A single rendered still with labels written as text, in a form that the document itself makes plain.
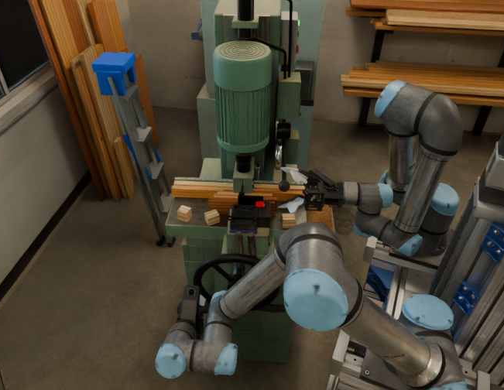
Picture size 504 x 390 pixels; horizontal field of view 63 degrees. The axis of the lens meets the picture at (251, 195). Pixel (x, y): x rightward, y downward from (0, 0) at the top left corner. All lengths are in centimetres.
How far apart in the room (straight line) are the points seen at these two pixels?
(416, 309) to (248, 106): 72
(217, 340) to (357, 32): 299
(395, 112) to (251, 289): 61
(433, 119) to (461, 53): 272
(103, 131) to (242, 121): 164
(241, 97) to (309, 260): 62
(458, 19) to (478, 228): 223
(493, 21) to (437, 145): 221
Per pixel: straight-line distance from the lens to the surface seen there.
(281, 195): 155
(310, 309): 79
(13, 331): 257
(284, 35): 156
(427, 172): 123
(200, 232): 149
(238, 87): 124
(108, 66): 212
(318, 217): 147
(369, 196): 132
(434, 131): 118
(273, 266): 95
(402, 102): 120
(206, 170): 190
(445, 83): 345
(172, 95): 411
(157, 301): 242
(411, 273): 166
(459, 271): 131
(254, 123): 131
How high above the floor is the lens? 191
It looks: 39 degrees down
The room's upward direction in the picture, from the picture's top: straight up
